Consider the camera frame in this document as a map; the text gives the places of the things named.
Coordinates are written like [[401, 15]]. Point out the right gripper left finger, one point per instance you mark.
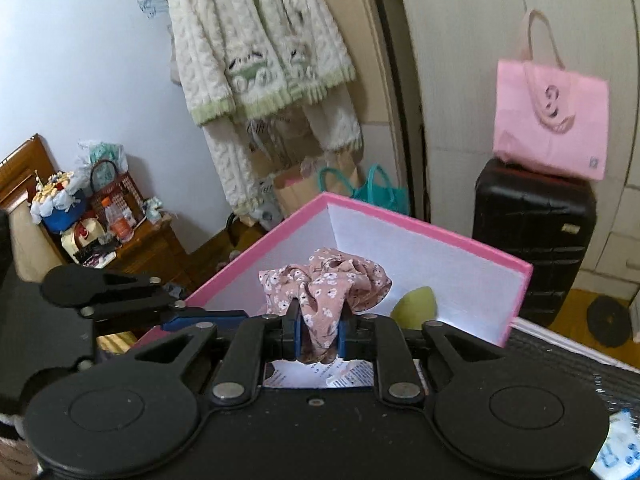
[[258, 340]]

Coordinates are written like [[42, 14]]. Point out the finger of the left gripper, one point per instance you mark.
[[99, 293], [224, 320]]

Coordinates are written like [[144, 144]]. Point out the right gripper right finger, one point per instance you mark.
[[378, 339]]

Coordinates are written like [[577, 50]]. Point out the green makeup sponge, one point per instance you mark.
[[415, 308]]

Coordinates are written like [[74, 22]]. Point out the pink floral scrunchie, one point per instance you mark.
[[328, 283]]

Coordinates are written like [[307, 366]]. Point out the pink cardboard shoe box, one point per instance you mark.
[[478, 289]]

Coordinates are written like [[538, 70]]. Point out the blue white wet wipes pack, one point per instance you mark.
[[619, 457]]

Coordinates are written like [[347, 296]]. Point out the printed paper sheet in box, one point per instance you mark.
[[338, 374]]

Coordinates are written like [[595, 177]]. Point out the orange cap bottle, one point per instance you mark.
[[116, 220]]

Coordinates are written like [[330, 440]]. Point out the blue flower bucket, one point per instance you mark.
[[60, 201]]

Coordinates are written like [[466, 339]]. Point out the teal gift bag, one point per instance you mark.
[[377, 191]]

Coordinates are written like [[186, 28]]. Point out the brown paper bag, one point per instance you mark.
[[299, 185]]

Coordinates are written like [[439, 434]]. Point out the black suitcase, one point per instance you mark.
[[544, 220]]

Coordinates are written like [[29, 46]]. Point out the black honeycomb table mat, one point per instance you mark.
[[616, 383]]

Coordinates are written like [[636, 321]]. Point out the pink tote bag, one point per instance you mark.
[[549, 119]]

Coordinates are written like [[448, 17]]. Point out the cream knitted cardigan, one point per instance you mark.
[[245, 60]]

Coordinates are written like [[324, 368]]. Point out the beige wardrobe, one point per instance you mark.
[[484, 80]]

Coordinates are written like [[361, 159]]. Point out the red wire basket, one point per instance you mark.
[[107, 182]]

